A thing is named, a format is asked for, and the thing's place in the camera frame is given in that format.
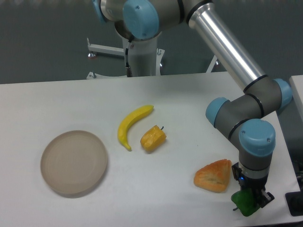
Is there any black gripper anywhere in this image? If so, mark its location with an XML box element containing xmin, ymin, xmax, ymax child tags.
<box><xmin>232</xmin><ymin>163</ymin><xmax>275</xmax><ymax>208</ymax></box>

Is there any green bell pepper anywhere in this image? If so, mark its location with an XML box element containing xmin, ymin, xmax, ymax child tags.
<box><xmin>231</xmin><ymin>188</ymin><xmax>260</xmax><ymax>217</ymax></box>

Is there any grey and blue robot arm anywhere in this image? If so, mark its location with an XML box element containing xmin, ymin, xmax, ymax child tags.
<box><xmin>92</xmin><ymin>0</ymin><xmax>293</xmax><ymax>208</ymax></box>

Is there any yellow bell pepper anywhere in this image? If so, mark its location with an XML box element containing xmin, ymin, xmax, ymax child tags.
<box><xmin>140</xmin><ymin>125</ymin><xmax>167</xmax><ymax>152</ymax></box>

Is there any golden triangular pastry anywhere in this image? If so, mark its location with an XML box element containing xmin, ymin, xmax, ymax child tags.
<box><xmin>193</xmin><ymin>159</ymin><xmax>232</xmax><ymax>193</ymax></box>

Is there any black device at table edge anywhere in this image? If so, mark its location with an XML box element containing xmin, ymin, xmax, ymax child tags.
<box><xmin>285</xmin><ymin>191</ymin><xmax>303</xmax><ymax>217</ymax></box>

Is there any white side table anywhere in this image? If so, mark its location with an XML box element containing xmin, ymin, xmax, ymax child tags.
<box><xmin>289</xmin><ymin>75</ymin><xmax>303</xmax><ymax>119</ymax></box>

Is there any yellow banana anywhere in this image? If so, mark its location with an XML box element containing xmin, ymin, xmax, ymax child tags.
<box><xmin>117</xmin><ymin>105</ymin><xmax>154</xmax><ymax>151</ymax></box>

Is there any beige round plate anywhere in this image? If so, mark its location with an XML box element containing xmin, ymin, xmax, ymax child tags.
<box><xmin>40</xmin><ymin>131</ymin><xmax>108</xmax><ymax>198</ymax></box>

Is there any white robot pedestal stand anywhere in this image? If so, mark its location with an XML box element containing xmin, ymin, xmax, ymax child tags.
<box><xmin>87</xmin><ymin>34</ymin><xmax>225</xmax><ymax>79</ymax></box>

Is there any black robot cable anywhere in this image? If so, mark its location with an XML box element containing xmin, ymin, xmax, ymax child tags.
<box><xmin>125</xmin><ymin>34</ymin><xmax>136</xmax><ymax>78</ymax></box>

